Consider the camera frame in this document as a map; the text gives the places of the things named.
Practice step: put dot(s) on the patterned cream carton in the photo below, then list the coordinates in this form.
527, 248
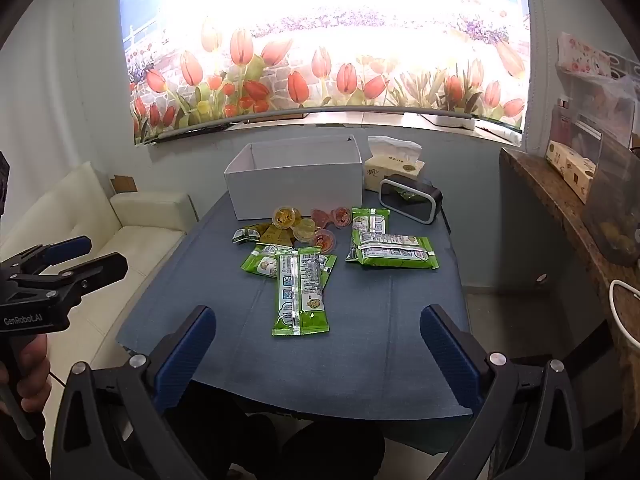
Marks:
570, 170

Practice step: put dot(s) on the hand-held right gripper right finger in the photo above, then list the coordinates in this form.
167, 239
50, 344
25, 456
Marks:
450, 355

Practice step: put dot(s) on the pale yellow jelly cup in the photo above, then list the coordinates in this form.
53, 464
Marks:
305, 231

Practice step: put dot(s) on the pink bottle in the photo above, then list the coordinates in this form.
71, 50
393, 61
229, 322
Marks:
563, 127

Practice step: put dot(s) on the tulip print wall poster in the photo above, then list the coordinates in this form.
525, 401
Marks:
320, 50

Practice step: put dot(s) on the yellow tissue box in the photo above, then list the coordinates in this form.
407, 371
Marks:
392, 167

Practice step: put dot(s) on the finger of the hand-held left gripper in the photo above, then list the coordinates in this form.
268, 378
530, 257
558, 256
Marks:
100, 267
70, 247

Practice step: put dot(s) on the white cardboard box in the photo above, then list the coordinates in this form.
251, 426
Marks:
295, 185

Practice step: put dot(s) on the blue tablecloth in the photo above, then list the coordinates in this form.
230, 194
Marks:
350, 350

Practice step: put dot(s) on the red jelly cup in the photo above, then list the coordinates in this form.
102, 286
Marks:
320, 216
342, 216
324, 240

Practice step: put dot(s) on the white leather sofa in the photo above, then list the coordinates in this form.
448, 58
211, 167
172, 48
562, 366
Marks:
135, 240

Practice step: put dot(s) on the large green snack packet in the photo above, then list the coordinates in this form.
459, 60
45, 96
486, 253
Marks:
300, 300

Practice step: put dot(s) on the brown cardboard piece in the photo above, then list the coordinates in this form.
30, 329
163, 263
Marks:
124, 184

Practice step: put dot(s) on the black digital clock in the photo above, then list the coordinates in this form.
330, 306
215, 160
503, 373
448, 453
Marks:
407, 200

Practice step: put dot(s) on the floral tissue pack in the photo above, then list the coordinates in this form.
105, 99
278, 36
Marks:
582, 55

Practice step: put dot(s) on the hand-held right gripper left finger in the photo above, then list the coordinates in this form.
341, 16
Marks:
185, 355

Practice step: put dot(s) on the person's left hand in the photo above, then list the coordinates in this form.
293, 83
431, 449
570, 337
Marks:
32, 365

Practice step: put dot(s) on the clear plastic container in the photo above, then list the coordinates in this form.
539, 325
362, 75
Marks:
615, 200

